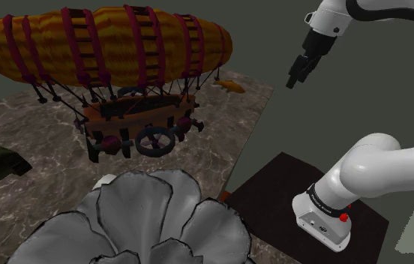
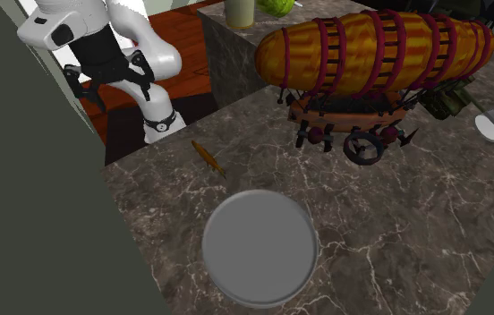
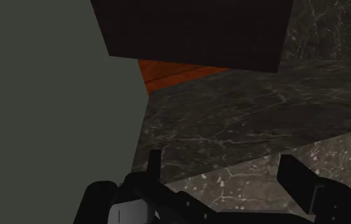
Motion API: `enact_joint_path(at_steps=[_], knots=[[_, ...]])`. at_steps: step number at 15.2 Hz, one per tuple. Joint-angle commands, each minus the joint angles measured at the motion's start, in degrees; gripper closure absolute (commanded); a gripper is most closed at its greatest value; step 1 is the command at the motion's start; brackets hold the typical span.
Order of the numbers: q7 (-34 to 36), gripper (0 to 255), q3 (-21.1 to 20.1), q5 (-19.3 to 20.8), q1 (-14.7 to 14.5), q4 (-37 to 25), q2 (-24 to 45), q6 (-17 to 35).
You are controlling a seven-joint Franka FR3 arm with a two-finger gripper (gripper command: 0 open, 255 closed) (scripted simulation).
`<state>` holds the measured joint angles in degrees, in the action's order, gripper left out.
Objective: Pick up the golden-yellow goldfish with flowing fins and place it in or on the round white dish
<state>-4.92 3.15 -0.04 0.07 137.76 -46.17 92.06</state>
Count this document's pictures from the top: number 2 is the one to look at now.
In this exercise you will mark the pale green cup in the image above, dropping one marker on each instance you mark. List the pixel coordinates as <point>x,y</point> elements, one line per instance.
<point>239,13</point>

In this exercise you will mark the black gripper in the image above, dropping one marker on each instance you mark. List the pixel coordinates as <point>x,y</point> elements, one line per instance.
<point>98,54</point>

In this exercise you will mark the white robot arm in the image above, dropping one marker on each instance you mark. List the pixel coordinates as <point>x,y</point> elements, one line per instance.
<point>155,54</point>

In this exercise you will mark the dark green toy vehicle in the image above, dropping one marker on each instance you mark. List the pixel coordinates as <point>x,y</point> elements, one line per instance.
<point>441,104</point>

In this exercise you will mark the grey round plate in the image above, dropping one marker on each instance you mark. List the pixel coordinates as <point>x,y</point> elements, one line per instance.
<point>260,248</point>

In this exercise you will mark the orange pen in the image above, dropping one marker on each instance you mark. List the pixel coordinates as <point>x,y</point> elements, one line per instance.
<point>207,158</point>

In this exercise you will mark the orange toy airship red bands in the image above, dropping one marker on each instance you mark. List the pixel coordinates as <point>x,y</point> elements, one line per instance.
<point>360,52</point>

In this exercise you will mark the green round fruit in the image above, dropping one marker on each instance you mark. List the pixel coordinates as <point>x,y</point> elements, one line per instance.
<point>275,6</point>

